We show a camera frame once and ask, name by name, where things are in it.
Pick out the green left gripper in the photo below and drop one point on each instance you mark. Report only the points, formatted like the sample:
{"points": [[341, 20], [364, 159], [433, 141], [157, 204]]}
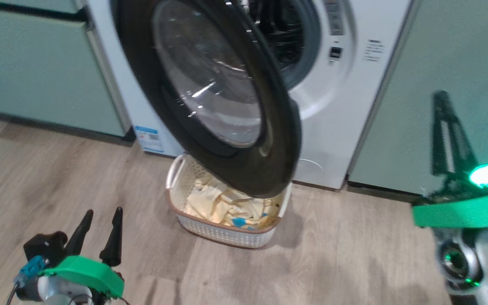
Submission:
{"points": [[87, 273]]}

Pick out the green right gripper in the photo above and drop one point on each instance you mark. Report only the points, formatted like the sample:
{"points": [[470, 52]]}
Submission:
{"points": [[460, 212]]}

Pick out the cream garment with blue cuff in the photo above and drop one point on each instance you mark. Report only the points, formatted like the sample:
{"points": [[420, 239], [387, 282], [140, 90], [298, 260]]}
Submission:
{"points": [[214, 207]]}

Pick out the black round glass washer door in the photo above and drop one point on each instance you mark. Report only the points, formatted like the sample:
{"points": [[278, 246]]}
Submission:
{"points": [[248, 161]]}

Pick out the white front-load washing machine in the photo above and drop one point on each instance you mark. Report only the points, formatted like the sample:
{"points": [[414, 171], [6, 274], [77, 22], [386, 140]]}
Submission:
{"points": [[337, 106]]}

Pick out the cream perforated laundry basket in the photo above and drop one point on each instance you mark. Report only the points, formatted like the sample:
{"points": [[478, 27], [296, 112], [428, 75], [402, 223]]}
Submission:
{"points": [[227, 235]]}

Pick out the pale green tall cabinet panel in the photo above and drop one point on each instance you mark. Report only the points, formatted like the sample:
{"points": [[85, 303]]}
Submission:
{"points": [[413, 118]]}

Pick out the blue energy label sticker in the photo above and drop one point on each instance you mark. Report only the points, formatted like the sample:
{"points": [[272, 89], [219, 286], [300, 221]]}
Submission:
{"points": [[148, 140]]}

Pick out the round drain filter cover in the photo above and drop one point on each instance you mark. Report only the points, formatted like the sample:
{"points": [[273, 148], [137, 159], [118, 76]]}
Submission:
{"points": [[311, 163]]}

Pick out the pale green cabinet with drawer gap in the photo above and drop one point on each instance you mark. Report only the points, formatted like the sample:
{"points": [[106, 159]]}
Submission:
{"points": [[36, 72]]}

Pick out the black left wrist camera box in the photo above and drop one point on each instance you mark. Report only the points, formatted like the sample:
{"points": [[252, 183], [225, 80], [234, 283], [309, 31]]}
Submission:
{"points": [[45, 245]]}

